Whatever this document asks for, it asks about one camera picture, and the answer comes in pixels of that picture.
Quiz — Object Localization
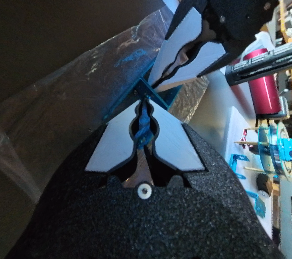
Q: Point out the small blue U bracket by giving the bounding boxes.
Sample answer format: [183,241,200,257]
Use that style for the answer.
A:
[229,154,249,179]

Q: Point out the servo wires with pins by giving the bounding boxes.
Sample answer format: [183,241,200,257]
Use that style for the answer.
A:
[235,127,261,150]

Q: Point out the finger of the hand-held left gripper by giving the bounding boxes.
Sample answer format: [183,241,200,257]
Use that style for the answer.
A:
[152,41,227,92]
[148,7,203,86]

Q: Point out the black servo motor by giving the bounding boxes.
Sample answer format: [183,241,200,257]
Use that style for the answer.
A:
[256,173,273,194]

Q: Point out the white crumpled wrapping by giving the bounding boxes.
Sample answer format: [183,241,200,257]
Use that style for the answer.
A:
[246,31,277,59]

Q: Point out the blue flanged bracket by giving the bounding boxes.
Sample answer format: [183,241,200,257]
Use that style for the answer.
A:
[246,191,266,217]

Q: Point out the blue metal bracket assembly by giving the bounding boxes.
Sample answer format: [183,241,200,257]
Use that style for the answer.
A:
[102,62,183,150]

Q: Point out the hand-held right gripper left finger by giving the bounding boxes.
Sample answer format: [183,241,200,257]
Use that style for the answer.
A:
[84,99,143,182]

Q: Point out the black ribbed cylinder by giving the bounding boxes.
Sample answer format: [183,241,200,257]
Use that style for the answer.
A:
[225,43,292,87]

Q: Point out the blue robot arm base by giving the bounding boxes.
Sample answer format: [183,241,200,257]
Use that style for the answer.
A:
[258,122,292,175]

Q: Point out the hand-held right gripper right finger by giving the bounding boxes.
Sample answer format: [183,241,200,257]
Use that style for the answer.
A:
[146,98,205,182]

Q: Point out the white foam sheet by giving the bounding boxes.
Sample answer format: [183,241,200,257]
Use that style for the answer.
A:
[225,106,281,239]

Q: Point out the grey desk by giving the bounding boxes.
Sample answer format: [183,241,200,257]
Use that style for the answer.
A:
[0,0,283,241]

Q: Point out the large clear plastic bag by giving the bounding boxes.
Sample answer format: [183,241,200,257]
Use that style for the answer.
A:
[0,8,209,205]

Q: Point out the red metal cylinder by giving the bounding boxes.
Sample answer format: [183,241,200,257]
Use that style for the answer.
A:
[242,48,282,115]

